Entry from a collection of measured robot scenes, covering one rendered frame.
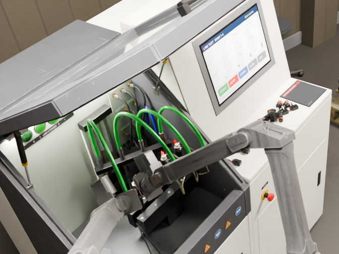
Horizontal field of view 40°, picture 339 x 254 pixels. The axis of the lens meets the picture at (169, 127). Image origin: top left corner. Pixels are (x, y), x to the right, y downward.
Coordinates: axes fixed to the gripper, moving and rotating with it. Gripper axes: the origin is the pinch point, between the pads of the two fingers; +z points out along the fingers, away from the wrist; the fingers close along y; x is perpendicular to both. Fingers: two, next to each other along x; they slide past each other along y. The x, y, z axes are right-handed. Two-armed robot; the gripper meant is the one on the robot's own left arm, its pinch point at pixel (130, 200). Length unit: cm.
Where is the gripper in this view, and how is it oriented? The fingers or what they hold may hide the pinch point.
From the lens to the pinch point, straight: 155.1
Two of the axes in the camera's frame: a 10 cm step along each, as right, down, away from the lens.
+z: 1.6, 0.2, 9.9
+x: 3.5, 9.3, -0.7
